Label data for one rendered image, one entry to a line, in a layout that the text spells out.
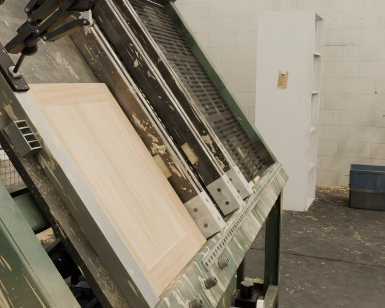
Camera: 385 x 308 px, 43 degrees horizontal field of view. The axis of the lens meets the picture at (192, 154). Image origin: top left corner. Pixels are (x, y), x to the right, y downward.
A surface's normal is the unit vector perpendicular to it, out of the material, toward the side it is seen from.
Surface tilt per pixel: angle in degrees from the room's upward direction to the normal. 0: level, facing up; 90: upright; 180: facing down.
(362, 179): 90
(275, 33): 90
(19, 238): 55
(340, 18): 90
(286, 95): 90
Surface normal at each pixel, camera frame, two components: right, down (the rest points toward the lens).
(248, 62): -0.38, 0.14
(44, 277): 0.79, -0.53
